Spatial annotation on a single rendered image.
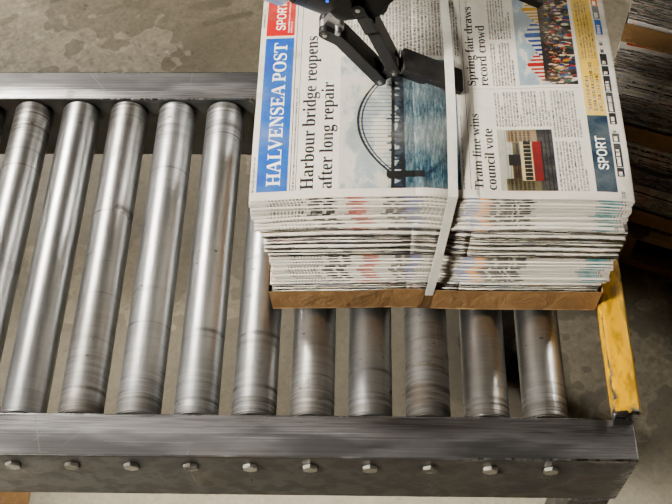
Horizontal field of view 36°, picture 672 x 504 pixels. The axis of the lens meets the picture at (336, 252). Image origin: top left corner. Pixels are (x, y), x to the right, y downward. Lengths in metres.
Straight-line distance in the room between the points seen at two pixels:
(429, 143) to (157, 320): 0.39
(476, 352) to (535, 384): 0.07
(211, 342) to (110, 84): 0.42
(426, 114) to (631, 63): 0.79
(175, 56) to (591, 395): 1.27
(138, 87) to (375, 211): 0.51
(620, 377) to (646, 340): 0.99
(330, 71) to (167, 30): 1.56
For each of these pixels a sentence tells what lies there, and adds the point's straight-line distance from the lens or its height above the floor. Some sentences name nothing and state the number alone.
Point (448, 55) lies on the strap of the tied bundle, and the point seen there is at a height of 1.05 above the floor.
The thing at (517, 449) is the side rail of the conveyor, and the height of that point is 0.80.
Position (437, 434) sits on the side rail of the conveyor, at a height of 0.80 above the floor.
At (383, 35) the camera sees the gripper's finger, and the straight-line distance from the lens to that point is 1.02.
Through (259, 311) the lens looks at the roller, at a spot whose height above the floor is 0.80.
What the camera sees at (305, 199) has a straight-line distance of 1.00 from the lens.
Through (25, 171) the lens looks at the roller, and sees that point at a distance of 1.37.
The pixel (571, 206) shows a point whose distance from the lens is 1.02.
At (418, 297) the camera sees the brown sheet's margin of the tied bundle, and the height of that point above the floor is 0.83.
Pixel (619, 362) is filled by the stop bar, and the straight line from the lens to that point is 1.17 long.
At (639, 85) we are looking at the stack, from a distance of 1.83.
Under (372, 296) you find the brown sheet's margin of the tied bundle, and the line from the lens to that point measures 1.16.
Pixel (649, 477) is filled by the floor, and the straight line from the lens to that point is 2.03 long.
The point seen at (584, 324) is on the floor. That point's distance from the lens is 2.14.
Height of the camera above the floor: 1.84
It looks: 58 degrees down
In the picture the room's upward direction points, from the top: 2 degrees counter-clockwise
